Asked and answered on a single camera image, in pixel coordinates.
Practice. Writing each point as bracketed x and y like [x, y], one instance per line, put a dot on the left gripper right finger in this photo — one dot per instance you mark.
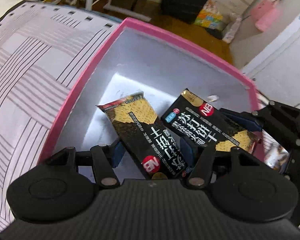
[200, 158]

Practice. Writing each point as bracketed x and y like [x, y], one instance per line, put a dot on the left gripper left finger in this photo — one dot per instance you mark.
[105, 159]

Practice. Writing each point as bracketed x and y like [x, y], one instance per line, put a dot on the pink hanging bag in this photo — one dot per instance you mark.
[264, 14]

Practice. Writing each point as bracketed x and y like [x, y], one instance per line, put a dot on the pink cardboard box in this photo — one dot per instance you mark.
[139, 57]

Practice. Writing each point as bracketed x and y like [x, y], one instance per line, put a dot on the colourful cardboard box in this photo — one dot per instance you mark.
[210, 17]

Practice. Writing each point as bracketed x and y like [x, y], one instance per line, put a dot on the black cracker pack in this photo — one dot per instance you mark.
[145, 137]
[202, 123]

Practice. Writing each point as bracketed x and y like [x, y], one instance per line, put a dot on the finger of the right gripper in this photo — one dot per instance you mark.
[246, 120]

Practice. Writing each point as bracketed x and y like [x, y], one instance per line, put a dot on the silver snack bar wrapper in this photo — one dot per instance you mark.
[276, 157]

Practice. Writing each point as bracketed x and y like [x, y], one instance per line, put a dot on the striped bed sheet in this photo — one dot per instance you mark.
[44, 49]

